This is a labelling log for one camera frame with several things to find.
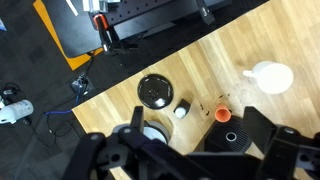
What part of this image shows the small grey pot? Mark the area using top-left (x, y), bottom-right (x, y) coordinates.
top-left (112, 120), bottom-right (172, 146)

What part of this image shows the blue floor cable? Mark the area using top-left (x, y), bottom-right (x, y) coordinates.
top-left (44, 84), bottom-right (84, 117)

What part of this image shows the black clamp orange handle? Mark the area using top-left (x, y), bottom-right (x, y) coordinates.
top-left (92, 13), bottom-right (138, 56)

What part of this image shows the black round pot lid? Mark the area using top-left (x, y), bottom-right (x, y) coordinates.
top-left (137, 73), bottom-right (175, 111)

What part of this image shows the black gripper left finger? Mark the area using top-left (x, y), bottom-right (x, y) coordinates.
top-left (63, 105), bottom-right (158, 180)

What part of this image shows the metal floor outlet box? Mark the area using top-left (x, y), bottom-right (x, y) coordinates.
top-left (70, 75), bottom-right (95, 98)

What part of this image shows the black perforated metal cart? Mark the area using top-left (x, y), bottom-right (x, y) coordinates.
top-left (41, 0), bottom-right (234, 58)

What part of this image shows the small orange cup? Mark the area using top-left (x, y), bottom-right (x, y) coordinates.
top-left (214, 103), bottom-right (232, 123)

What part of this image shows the white plastic measuring cup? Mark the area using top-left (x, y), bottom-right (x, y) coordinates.
top-left (242, 60), bottom-right (295, 95)

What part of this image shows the white tape strip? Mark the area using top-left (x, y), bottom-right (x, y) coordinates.
top-left (64, 0), bottom-right (80, 17)

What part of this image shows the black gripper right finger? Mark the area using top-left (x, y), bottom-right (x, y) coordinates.
top-left (242, 106), bottom-right (320, 180)

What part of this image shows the orange floor mat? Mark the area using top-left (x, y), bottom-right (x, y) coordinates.
top-left (32, 0), bottom-right (105, 71)

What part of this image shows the black coffee machine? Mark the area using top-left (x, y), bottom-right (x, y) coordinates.
top-left (199, 114), bottom-right (254, 154)

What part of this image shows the small black pod container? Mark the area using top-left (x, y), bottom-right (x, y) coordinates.
top-left (173, 98), bottom-right (192, 120)

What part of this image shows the white spray bottle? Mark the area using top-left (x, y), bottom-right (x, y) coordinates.
top-left (0, 99), bottom-right (35, 125)

